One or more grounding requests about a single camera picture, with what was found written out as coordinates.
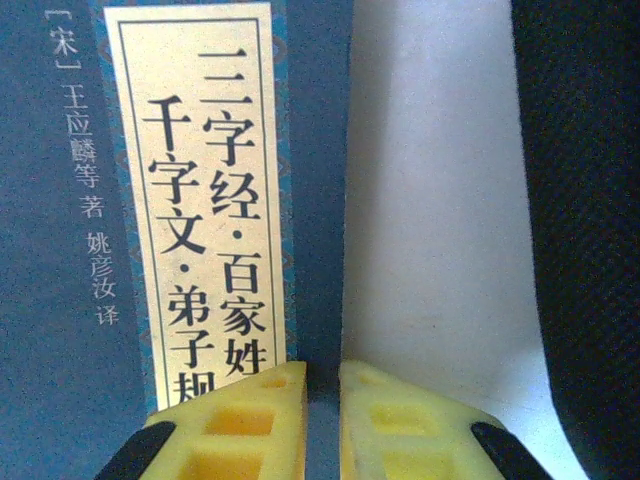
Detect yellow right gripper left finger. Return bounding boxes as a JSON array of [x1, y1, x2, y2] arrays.
[[94, 360, 307, 480]]

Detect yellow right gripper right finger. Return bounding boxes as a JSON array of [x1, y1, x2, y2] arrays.
[[339, 360, 554, 480]]

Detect dark teal Chinese classics book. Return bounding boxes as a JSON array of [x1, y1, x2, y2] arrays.
[[0, 0, 354, 480]]

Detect black fabric backpack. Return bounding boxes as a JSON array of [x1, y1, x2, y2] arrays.
[[509, 0, 640, 480]]

